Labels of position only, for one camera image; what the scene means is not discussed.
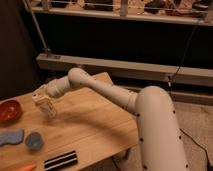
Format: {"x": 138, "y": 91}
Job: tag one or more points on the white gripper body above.
{"x": 40, "y": 95}

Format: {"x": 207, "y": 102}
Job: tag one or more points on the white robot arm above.
{"x": 161, "y": 142}

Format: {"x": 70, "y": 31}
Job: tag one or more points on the red bowl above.
{"x": 10, "y": 111}

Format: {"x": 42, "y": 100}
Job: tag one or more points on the blue cloth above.
{"x": 11, "y": 137}

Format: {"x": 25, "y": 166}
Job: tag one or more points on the black white striped block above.
{"x": 61, "y": 161}

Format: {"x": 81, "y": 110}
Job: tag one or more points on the orange carrot toy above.
{"x": 29, "y": 167}

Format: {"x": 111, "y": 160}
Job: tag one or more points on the metal railing frame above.
{"x": 156, "y": 41}

